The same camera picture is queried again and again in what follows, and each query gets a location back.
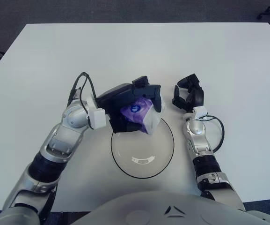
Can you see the white plate with black rim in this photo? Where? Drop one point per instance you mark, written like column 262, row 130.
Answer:
column 146, row 150

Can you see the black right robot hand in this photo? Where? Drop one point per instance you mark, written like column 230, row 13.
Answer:
column 196, row 95

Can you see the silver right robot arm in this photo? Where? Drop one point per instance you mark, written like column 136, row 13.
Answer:
column 209, row 166

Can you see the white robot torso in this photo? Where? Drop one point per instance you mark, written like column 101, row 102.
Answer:
column 172, row 211

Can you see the purple tissue paper pack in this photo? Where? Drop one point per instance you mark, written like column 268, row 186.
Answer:
column 146, row 112

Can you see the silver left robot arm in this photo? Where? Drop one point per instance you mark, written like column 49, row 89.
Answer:
column 55, row 150

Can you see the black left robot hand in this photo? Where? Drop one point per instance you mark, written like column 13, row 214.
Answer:
column 118, row 96

